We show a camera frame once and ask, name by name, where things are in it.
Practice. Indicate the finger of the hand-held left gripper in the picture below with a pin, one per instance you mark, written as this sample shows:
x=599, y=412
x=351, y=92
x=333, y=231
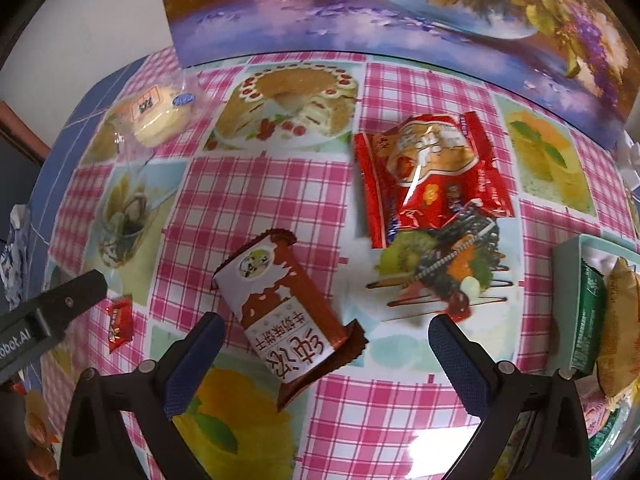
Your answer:
x=50, y=315

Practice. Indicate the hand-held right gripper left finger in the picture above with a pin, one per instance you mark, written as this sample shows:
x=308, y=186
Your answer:
x=195, y=360

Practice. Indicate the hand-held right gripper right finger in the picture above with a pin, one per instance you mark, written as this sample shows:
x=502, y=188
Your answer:
x=460, y=360

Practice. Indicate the brown and white biscuit packet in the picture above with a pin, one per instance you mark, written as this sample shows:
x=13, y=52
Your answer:
x=285, y=320

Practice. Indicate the white tray with teal rim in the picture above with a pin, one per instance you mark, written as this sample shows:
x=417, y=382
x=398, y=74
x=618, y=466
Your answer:
x=567, y=310

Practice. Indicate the dark green snack packet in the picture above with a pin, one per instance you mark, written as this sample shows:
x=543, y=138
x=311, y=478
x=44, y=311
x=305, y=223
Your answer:
x=592, y=320

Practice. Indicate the pink snack packet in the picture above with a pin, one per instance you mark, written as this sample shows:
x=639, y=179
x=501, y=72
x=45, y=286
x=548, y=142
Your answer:
x=597, y=412

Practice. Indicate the orange snack packet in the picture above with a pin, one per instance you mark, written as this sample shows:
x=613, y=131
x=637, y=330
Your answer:
x=622, y=330

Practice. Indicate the blue white patterned packet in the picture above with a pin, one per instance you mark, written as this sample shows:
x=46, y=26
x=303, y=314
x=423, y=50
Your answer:
x=15, y=260

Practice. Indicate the small red candy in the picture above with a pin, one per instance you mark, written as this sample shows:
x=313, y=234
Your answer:
x=119, y=327

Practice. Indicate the dark cabinet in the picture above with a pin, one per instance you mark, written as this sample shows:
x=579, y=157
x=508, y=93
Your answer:
x=15, y=175

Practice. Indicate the pink checkered printed tablecloth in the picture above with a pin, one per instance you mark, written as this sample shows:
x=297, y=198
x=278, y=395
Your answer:
x=250, y=185

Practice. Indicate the red snack packet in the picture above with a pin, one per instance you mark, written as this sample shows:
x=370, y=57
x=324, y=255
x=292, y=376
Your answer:
x=430, y=175

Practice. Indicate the clear wrapped round cake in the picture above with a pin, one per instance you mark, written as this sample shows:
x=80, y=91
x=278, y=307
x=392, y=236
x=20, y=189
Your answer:
x=155, y=115

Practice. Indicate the white plastic object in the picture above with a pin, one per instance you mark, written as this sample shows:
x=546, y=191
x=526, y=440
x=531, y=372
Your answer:
x=631, y=160

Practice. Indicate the floral painting poster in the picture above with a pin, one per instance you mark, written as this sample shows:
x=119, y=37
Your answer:
x=350, y=20

